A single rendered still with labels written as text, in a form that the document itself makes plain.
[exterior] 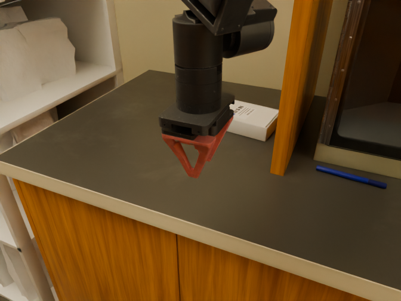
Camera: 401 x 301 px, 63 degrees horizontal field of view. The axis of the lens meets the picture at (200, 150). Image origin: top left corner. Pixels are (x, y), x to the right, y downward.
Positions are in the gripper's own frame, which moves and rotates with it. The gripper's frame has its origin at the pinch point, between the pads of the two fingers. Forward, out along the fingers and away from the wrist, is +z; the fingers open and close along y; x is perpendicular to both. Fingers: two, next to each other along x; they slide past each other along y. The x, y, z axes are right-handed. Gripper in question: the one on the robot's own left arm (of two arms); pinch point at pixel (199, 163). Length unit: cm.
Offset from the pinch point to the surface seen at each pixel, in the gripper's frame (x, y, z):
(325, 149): -15.9, 33.3, 12.8
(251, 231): -7.1, 5.9, 16.2
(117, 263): 25.8, 6.1, 41.2
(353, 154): -21.7, 33.3, 12.7
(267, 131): -1.6, 36.9, 13.1
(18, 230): 71, 11, 52
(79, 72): 82, 63, 18
